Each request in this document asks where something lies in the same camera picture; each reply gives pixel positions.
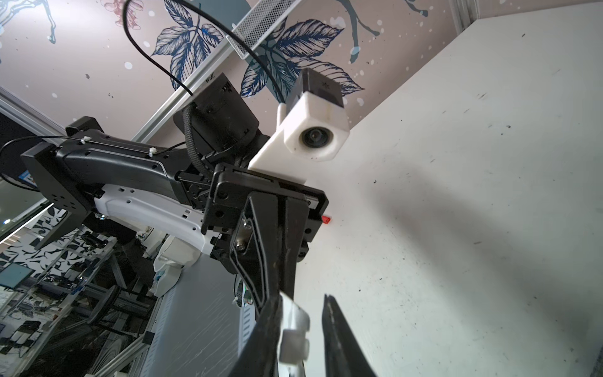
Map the white wire mesh basket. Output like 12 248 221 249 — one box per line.
226 0 301 50

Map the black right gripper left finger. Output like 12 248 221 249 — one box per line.
229 295 282 377

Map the white battery cover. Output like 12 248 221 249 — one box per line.
277 292 310 377

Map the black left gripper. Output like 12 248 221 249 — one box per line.
202 163 329 314

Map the aluminium frame corner post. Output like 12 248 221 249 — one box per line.
448 0 480 35

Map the black left camera cable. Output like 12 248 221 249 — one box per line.
121 0 286 105

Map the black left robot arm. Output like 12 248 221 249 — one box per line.
22 70 345 311

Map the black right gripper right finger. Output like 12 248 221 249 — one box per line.
322 295 376 377

